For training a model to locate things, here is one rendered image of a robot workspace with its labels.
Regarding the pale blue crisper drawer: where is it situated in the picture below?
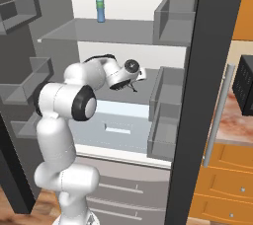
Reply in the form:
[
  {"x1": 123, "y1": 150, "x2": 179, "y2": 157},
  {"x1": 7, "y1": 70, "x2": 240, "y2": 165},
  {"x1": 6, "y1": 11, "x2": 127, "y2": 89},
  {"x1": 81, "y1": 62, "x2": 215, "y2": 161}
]
[{"x1": 67, "y1": 100, "x2": 153, "y2": 155}]

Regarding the orange drawer front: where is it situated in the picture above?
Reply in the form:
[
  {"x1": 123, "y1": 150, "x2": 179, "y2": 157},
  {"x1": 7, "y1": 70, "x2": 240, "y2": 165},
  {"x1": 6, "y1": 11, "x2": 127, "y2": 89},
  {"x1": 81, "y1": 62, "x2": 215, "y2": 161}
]
[
  {"x1": 194, "y1": 165, "x2": 253, "y2": 205},
  {"x1": 187, "y1": 193, "x2": 253, "y2": 225},
  {"x1": 205, "y1": 142, "x2": 253, "y2": 175}
]

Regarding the grey door bin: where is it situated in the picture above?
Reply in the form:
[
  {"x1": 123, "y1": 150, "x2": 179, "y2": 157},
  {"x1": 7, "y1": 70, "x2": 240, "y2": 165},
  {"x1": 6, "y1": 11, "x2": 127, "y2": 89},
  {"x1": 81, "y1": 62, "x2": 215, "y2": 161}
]
[
  {"x1": 0, "y1": 0, "x2": 43, "y2": 37},
  {"x1": 146, "y1": 66, "x2": 186, "y2": 163},
  {"x1": 10, "y1": 112, "x2": 42, "y2": 140},
  {"x1": 152, "y1": 0, "x2": 197, "y2": 48},
  {"x1": 0, "y1": 56, "x2": 55, "y2": 106}
]

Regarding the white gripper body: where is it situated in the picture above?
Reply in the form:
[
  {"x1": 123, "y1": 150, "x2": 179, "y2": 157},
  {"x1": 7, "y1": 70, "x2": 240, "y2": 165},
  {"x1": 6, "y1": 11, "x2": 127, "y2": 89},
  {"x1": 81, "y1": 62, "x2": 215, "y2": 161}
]
[{"x1": 134, "y1": 67, "x2": 148, "y2": 83}]

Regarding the dark grey fridge door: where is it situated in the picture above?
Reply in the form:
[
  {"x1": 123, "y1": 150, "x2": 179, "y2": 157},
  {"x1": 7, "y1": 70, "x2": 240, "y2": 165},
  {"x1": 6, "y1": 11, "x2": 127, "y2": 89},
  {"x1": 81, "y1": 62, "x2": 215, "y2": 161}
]
[{"x1": 163, "y1": 0, "x2": 249, "y2": 225}]

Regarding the black box appliance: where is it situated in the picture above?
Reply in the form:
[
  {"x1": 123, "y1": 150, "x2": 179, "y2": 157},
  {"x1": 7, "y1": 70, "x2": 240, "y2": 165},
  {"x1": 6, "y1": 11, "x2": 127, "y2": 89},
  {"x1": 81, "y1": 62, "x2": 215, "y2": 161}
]
[{"x1": 231, "y1": 54, "x2": 253, "y2": 116}]

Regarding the blue bottle with green label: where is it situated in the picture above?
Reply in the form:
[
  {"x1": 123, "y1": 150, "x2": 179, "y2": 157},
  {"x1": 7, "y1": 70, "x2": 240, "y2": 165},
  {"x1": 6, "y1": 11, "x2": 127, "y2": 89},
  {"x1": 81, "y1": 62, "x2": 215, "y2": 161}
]
[{"x1": 95, "y1": 0, "x2": 107, "y2": 24}]

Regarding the orange wall cupboard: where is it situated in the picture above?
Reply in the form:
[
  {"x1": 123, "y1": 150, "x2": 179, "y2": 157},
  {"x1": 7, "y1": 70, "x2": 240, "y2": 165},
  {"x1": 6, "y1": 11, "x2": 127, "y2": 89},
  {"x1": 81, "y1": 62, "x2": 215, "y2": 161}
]
[{"x1": 231, "y1": 0, "x2": 253, "y2": 41}]

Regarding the silver fridge door handle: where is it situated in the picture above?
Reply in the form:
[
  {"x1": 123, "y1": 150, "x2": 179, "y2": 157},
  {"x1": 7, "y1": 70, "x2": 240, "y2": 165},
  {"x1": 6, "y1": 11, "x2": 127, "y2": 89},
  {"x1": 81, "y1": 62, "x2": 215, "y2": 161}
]
[{"x1": 202, "y1": 63, "x2": 236, "y2": 170}]

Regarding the grey freezer drawer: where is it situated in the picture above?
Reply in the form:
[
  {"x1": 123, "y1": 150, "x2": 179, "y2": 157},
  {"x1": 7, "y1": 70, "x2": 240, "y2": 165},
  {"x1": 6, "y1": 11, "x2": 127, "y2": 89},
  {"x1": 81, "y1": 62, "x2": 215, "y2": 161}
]
[{"x1": 73, "y1": 155, "x2": 172, "y2": 225}]

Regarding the grey fridge door with bins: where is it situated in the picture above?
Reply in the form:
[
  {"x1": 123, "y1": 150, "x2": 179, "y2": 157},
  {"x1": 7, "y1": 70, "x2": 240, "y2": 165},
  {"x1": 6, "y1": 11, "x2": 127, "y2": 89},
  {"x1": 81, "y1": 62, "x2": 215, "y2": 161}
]
[{"x1": 0, "y1": 0, "x2": 81, "y2": 215}]

